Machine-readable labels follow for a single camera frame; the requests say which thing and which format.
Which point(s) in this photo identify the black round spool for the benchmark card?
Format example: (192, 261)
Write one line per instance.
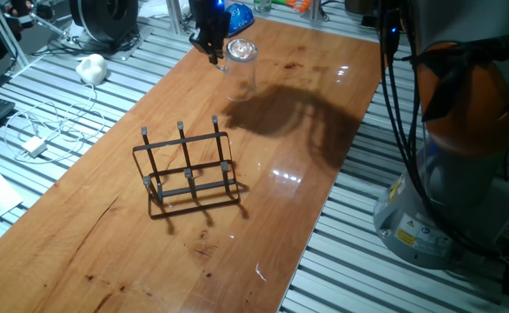
(102, 19)

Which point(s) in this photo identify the white crumpled paper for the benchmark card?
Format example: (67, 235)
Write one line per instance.
(163, 8)

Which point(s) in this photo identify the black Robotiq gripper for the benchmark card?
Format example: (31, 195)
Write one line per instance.
(211, 19)

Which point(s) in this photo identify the white rounded plastic device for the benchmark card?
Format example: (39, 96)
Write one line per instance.
(91, 69)

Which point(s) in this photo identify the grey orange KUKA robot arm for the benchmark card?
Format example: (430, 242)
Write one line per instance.
(467, 108)

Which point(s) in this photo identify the aluminium profile post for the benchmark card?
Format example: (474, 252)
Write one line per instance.
(176, 17)
(317, 9)
(4, 32)

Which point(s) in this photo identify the clear glass cup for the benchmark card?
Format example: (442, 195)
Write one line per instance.
(239, 78)

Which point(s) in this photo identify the glossy orange wooden board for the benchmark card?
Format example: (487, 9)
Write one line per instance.
(107, 261)

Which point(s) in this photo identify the clear glass bottle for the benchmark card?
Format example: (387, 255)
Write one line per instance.
(263, 5)

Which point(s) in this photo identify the blue tissue pack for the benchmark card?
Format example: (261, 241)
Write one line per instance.
(241, 19)

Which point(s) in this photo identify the hand of black sleeved person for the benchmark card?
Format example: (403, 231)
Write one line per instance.
(21, 8)

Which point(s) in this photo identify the grey metal base plate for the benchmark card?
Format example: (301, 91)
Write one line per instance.
(128, 52)

